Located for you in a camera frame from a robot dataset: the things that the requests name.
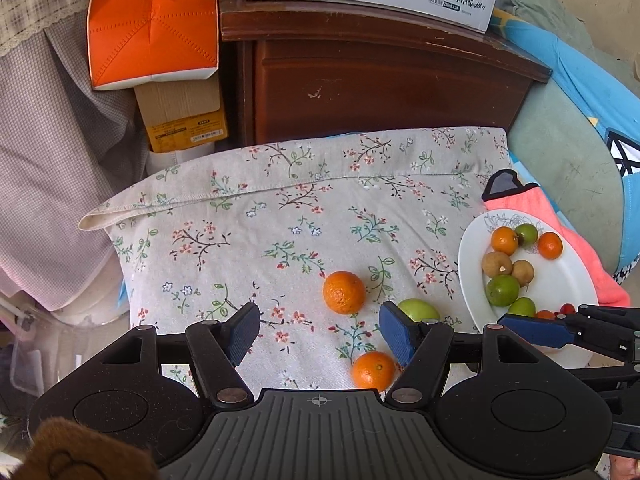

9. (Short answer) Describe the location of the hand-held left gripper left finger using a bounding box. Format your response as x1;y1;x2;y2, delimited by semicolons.
100;302;262;408

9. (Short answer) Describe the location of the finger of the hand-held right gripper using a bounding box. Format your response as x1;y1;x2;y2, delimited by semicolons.
497;304;640;365

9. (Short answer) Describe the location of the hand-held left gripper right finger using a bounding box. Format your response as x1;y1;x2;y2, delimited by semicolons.
378;301;546;408

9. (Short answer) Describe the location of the pale green jujube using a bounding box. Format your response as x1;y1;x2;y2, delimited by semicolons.
397;298;441;323

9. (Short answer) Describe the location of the mandarin orange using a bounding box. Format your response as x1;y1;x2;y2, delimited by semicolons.
490;226;519;256
322;270;367;315
351;351;397;392
537;231;564;260

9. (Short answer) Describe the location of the small brown longan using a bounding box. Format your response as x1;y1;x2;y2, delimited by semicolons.
511;259;536;287

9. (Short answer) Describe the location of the white rose-print plate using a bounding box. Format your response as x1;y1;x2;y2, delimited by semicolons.
457;208;601;370

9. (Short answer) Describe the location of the large brown longan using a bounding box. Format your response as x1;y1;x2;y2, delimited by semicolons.
482;251;514;277

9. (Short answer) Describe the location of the dark green jujube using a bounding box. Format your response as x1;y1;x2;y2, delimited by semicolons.
486;274;521;308

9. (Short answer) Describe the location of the floral cloth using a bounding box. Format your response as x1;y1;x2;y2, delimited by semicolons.
80;126;518;393

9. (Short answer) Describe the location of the pink towel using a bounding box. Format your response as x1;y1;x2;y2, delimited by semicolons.
482;170;632;308

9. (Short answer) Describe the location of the green cushion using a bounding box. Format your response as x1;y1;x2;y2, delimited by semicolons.
505;0;640;271

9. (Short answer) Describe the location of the white round container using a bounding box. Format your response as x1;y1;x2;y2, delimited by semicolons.
145;141;217;177

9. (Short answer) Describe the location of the brown fleece clothing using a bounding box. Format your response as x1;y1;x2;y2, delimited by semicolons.
22;416;160;480

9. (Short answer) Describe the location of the clear plastic box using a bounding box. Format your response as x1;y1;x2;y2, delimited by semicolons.
0;292;66;401

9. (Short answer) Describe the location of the brown cardboard box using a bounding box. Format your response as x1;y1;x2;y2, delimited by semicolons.
133;77;228;154

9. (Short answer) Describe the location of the dark wooden nightstand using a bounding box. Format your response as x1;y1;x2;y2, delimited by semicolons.
220;0;553;148

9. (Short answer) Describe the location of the pink checked cloth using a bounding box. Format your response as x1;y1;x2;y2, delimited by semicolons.
0;15;151;311

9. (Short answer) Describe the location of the blue printed blanket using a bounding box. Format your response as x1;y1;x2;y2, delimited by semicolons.
492;7;640;281

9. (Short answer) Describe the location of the orange tissue pack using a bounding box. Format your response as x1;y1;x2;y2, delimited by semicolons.
86;0;221;92

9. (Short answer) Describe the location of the beige plaid lace-trimmed cloth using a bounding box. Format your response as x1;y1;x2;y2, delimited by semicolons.
0;0;101;56

